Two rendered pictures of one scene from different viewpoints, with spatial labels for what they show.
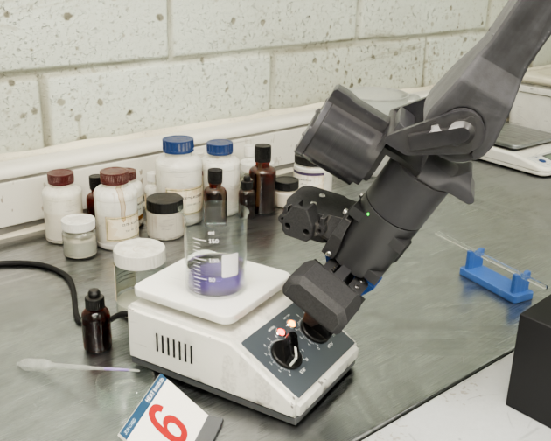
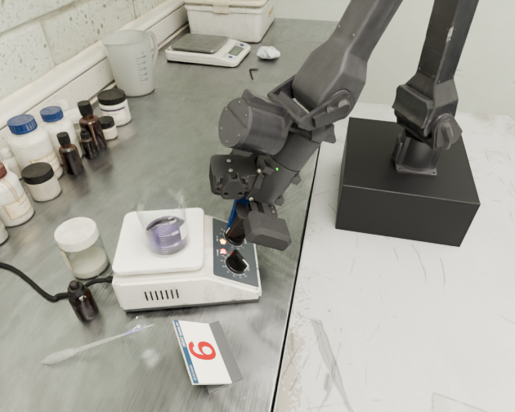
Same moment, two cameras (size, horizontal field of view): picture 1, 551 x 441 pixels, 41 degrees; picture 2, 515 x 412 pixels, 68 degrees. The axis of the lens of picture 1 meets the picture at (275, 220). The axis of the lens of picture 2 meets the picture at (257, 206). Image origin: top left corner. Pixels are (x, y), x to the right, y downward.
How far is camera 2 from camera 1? 34 cm
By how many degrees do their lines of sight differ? 37
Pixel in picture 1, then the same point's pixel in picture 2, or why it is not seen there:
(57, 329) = (42, 315)
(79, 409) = (123, 369)
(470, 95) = (346, 81)
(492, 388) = (322, 221)
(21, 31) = not seen: outside the picture
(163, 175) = (24, 151)
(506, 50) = (362, 44)
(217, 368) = (199, 293)
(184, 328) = (168, 282)
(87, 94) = not seen: outside the picture
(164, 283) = (132, 256)
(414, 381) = not seen: hidden behind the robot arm
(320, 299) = (275, 237)
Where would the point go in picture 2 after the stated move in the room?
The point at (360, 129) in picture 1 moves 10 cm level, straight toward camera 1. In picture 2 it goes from (273, 119) to (328, 162)
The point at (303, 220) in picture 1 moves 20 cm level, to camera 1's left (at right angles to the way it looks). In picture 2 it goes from (238, 188) to (74, 260)
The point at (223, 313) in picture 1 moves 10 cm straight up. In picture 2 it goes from (195, 262) to (186, 205)
